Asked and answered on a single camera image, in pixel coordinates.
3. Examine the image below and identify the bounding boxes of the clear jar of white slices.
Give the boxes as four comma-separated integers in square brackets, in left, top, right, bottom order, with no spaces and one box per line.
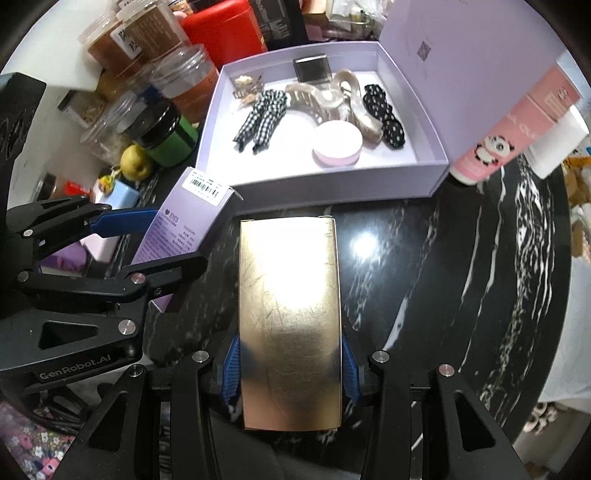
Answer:
[81,106,132,162]

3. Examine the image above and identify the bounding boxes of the gold flower hair clip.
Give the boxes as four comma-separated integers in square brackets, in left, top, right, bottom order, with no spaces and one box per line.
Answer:
[231,74,265,100]

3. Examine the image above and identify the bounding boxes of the green jar black lid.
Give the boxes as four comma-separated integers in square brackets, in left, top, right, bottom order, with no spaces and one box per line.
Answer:
[139,104,199,168]

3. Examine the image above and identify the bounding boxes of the floral printed cloth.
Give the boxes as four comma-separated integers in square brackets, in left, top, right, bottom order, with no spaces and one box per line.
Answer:
[0,401,65,480]

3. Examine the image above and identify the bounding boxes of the pink round compact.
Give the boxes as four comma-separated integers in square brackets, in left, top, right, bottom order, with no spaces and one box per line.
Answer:
[311,121,363,168]

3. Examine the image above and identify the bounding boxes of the red canister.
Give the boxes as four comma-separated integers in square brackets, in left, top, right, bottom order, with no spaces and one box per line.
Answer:
[182,0,269,65]

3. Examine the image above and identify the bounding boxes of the clear jar red-brown contents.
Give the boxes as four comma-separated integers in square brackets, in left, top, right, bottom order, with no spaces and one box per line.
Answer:
[150,46,219,123]

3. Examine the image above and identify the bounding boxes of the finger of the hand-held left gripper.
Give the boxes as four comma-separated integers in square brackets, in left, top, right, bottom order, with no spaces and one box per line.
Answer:
[16,251,209,315]
[4,195,161,265]

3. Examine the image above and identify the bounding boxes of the black printed food bag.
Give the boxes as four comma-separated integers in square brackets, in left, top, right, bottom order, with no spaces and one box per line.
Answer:
[249,0,305,47]

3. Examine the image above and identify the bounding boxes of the clear jar dark contents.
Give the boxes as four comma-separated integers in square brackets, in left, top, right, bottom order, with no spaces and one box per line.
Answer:
[117,83,160,123]

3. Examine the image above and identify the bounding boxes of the colourful lollipop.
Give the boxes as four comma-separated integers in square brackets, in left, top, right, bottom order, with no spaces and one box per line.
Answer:
[99,168,123,195]

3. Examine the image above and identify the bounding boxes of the white fluffy slipper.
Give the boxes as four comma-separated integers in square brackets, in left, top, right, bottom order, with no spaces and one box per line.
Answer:
[522,401,561,435]

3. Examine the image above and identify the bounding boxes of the smoky translucent case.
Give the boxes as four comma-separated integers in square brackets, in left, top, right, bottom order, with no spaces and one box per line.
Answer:
[293,54,332,85]

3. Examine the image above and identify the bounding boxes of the white blue power bank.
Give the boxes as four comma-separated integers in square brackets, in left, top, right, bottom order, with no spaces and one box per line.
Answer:
[78,178,141,266]

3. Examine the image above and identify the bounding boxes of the clear jar of nuts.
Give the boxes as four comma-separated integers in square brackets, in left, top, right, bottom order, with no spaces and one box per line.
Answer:
[58,90,107,127]

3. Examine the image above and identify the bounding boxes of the lavender gift box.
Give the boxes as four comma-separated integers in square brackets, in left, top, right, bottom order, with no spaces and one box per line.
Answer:
[194,0,573,204]

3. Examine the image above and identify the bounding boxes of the pink panda paper cup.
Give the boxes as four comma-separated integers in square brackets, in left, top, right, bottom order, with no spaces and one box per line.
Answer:
[450,65,583,186]

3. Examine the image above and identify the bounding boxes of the red label glass jar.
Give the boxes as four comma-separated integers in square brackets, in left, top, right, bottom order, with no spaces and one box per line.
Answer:
[34,173,93,204]

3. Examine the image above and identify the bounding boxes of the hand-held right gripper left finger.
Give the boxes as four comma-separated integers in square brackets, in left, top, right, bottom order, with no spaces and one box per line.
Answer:
[60,333,242,480]

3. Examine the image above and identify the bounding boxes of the white paper cup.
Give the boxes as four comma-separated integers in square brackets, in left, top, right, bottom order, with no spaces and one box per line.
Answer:
[526,105,591,180]

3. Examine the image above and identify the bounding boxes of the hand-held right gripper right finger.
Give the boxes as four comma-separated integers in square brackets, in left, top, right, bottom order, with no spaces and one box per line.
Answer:
[341,336,527,480]

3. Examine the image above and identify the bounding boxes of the tall jar brown contents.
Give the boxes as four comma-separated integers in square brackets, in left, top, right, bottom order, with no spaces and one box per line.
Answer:
[78,11,139,77]
[117,0,188,58]

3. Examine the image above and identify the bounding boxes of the wavy pearly hair claw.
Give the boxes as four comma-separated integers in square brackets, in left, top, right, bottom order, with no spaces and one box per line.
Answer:
[328,69,385,144]

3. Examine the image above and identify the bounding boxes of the tray of plastic-wrapped snacks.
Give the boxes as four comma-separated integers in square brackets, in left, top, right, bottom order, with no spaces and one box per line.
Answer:
[300,0,402,44]

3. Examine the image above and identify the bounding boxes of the gold rectangular box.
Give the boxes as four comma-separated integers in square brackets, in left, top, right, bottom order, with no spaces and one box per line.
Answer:
[239,216,345,432]

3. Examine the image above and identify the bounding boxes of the yellow green pear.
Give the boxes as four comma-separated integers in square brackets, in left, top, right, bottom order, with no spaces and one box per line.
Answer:
[120,144,154,181]

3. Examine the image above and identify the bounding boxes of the clear pearly hair claw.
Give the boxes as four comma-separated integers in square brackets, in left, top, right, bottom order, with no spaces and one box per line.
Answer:
[284,82,338,127]

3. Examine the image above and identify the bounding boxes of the black polka dot scrunchie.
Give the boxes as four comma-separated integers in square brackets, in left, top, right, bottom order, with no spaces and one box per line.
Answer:
[362,83,408,151]

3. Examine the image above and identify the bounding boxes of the black white gingham hair bow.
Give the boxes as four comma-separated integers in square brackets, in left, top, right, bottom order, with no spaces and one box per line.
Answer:
[232,89,289,154]

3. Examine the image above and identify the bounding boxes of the white quilted cloth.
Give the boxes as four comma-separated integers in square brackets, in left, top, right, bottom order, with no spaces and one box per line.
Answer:
[538,258,591,407]

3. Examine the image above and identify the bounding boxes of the small purple carton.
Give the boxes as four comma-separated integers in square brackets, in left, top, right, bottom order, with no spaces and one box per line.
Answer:
[131,166,236,315]

